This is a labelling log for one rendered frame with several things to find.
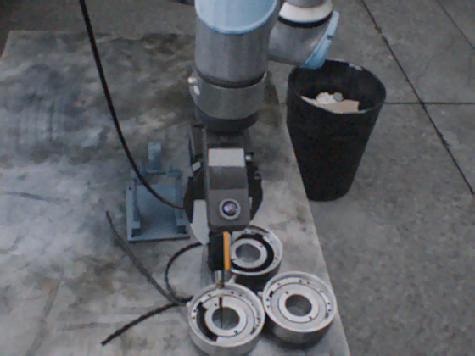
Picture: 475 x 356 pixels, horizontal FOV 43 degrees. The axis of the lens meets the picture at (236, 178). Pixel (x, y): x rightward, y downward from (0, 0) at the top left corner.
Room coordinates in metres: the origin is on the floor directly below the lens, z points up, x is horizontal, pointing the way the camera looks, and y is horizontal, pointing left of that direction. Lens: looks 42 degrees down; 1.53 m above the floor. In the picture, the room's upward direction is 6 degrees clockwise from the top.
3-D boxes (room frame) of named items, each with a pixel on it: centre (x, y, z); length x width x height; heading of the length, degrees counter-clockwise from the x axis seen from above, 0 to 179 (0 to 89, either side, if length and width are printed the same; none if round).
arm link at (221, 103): (0.55, 0.02, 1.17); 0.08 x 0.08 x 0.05
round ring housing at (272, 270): (0.63, -0.03, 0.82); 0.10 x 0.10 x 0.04
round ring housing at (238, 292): (0.50, 0.00, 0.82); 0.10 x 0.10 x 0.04
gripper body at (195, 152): (0.56, 0.02, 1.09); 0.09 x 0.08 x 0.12; 13
